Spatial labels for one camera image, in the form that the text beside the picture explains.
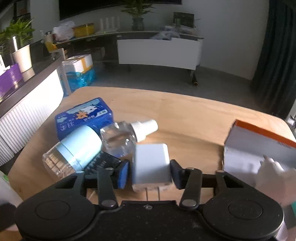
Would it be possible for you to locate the black UGREEN charger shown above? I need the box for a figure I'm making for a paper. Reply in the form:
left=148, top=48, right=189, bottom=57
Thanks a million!
left=84, top=151, right=122, bottom=174

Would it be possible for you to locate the clear glass spray bottle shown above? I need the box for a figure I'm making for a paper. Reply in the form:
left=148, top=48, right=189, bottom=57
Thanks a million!
left=100, top=119, right=159, bottom=158

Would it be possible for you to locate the toothpick jar light blue lid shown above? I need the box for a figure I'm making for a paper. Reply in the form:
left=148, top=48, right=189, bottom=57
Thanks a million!
left=42, top=126, right=102, bottom=180

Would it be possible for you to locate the blue tissue pack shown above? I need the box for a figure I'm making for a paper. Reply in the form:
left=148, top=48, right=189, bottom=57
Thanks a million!
left=55, top=97, right=114, bottom=140

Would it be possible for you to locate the orange white cardboard tray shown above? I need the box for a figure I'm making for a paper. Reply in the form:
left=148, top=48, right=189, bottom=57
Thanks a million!
left=222, top=120, right=295, bottom=188

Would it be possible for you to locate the blue plastic bag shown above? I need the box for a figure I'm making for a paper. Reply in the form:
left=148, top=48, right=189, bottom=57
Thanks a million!
left=66, top=68, right=97, bottom=92

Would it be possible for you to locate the white yellow cardboard box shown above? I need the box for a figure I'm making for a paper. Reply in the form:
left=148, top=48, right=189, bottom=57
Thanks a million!
left=62, top=54, right=93, bottom=73

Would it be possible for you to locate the curved white side counter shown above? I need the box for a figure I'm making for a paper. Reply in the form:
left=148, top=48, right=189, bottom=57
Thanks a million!
left=1, top=53, right=64, bottom=165

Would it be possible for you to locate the white TV cabinet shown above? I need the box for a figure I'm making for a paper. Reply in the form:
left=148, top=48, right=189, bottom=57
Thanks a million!
left=117, top=38, right=203, bottom=70

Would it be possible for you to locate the dark green curtain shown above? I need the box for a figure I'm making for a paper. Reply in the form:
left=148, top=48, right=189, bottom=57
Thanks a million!
left=250, top=1, right=295, bottom=119

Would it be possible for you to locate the white router with antennas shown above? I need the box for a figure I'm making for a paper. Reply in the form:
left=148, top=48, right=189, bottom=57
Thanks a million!
left=97, top=16, right=120, bottom=33

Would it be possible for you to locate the purple storage box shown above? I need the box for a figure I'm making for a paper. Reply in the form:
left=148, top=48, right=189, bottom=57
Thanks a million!
left=0, top=63, right=23, bottom=97

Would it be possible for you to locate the white plastic bag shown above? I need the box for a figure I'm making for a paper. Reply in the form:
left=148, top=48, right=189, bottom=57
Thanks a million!
left=53, top=21, right=75, bottom=42

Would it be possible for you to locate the white paper cup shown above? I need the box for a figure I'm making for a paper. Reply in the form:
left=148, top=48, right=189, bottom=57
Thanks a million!
left=12, top=44, right=32, bottom=73

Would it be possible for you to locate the dark framed picture box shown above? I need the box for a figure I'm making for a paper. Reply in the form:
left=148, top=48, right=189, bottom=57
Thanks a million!
left=174, top=12, right=195, bottom=28

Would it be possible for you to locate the potted plant in glass vase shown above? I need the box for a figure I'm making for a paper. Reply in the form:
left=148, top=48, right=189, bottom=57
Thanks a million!
left=121, top=0, right=154, bottom=31

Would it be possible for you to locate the green plant on counter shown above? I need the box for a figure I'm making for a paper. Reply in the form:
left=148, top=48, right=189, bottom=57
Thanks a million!
left=1, top=17, right=35, bottom=54

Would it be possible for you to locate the black wall television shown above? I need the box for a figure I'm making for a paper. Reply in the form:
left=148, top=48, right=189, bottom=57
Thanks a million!
left=58, top=0, right=182, bottom=20

